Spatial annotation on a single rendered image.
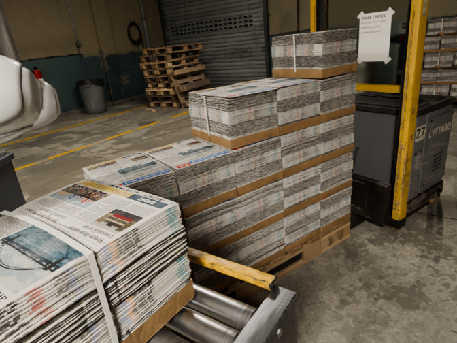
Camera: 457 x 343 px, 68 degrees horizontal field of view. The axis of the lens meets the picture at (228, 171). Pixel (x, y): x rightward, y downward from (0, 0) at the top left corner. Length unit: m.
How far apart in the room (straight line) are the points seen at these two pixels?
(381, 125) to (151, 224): 2.09
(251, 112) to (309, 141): 0.42
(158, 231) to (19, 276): 0.21
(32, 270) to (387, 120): 2.25
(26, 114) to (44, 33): 8.24
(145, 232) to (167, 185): 0.80
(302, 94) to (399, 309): 1.15
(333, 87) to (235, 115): 0.64
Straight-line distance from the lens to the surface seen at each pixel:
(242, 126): 1.53
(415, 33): 2.17
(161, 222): 0.61
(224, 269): 0.79
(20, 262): 0.57
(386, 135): 2.50
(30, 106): 0.47
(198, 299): 0.76
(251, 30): 8.86
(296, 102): 1.73
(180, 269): 0.69
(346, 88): 2.01
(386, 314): 1.91
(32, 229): 0.66
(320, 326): 1.80
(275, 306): 0.72
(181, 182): 1.41
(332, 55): 1.90
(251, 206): 1.66
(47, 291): 0.52
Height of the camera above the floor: 1.29
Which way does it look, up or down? 21 degrees down
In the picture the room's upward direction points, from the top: 6 degrees counter-clockwise
